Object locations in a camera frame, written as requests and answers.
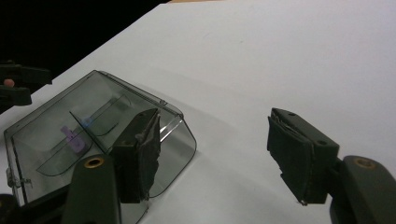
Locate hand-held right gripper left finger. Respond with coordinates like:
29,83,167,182
110,107,162,204

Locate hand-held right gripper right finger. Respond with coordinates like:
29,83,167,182
266,107,340,206

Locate transparent grey plastic compartment box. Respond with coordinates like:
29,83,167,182
3,69,198,224

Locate purple hair clip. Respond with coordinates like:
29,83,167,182
60,125,87,153

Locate white table mat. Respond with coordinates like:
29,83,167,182
0,0,396,224

